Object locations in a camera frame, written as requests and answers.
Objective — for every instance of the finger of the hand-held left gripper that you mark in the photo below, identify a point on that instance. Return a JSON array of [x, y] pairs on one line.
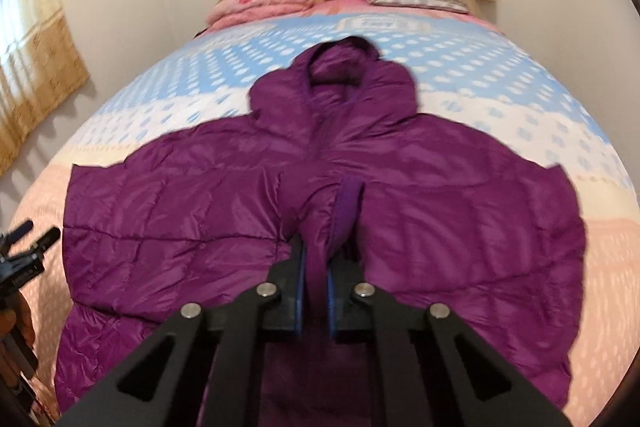
[[23, 231], [46, 239]]

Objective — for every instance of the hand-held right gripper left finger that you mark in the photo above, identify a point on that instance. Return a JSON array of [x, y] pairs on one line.
[[299, 292]]

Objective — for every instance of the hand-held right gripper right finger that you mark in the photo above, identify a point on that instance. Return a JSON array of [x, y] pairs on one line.
[[331, 307]]

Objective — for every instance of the purple hooded puffer jacket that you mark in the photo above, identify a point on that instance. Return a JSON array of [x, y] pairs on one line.
[[200, 207]]

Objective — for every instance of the person's left hand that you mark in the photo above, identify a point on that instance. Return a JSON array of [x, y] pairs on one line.
[[11, 324]]

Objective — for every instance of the beige floral window curtain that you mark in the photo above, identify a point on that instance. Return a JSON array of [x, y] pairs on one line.
[[40, 57]]

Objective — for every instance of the dotted pastel bed cover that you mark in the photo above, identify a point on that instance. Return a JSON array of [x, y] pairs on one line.
[[200, 82]]

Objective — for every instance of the pink floral folded blanket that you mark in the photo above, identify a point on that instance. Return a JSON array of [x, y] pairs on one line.
[[260, 2]]

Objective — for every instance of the pink bed sheet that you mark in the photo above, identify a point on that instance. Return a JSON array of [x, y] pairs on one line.
[[400, 14]]

